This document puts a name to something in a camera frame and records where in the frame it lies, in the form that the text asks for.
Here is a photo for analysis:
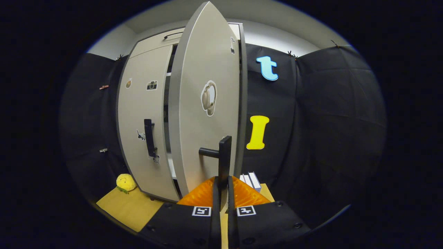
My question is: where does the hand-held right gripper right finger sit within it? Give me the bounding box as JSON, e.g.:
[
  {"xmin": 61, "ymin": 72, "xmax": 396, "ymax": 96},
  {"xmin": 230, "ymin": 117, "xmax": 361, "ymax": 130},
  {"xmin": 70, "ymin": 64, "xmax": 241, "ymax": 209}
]
[{"xmin": 227, "ymin": 176, "xmax": 312, "ymax": 249}]

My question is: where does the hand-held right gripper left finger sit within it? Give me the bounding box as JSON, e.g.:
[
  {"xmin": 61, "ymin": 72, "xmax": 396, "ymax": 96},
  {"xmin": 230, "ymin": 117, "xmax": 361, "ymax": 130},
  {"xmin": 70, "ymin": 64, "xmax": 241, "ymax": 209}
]
[{"xmin": 138, "ymin": 176, "xmax": 222, "ymax": 249}]

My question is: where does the black door handle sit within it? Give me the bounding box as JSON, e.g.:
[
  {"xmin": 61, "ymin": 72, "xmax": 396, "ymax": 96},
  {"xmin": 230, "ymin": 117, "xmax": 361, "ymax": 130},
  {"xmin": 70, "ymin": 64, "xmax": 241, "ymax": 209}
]
[
  {"xmin": 144, "ymin": 119, "xmax": 157, "ymax": 158},
  {"xmin": 199, "ymin": 136, "xmax": 232, "ymax": 189}
]

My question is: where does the beige cabinet door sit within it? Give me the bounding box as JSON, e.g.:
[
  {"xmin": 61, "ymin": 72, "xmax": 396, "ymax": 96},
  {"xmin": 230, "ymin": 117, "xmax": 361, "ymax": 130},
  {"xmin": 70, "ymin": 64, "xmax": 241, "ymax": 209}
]
[
  {"xmin": 168, "ymin": 1, "xmax": 243, "ymax": 197},
  {"xmin": 117, "ymin": 44, "xmax": 180, "ymax": 203}
]

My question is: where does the beige double-door shoe cabinet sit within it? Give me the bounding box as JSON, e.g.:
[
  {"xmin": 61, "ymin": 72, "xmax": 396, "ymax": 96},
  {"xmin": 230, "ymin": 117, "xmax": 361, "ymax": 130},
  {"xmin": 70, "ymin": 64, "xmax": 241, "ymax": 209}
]
[{"xmin": 116, "ymin": 21, "xmax": 248, "ymax": 203}]

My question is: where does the beige cabinet drawer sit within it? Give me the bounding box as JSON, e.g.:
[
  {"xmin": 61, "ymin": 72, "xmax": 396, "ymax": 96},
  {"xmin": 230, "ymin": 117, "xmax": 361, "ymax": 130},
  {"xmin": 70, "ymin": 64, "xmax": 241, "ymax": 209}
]
[{"xmin": 130, "ymin": 23, "xmax": 241, "ymax": 58}]

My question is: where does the white cardboard box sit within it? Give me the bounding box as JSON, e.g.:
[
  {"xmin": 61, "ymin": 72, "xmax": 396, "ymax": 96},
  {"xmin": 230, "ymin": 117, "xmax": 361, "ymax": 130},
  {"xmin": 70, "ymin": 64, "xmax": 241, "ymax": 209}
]
[{"xmin": 239, "ymin": 172, "xmax": 262, "ymax": 193}]

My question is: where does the yellow plush toy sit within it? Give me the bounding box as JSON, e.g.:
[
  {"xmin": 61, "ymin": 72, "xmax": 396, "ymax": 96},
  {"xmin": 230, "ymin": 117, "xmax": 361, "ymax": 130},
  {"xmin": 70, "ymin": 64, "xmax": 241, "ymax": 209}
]
[{"xmin": 116, "ymin": 174, "xmax": 137, "ymax": 194}]

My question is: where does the black backdrop cloth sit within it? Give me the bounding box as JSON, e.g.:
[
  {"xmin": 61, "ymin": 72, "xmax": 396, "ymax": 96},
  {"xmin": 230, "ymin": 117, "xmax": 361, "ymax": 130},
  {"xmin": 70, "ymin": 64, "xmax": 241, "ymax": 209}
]
[{"xmin": 59, "ymin": 44, "xmax": 386, "ymax": 229}]

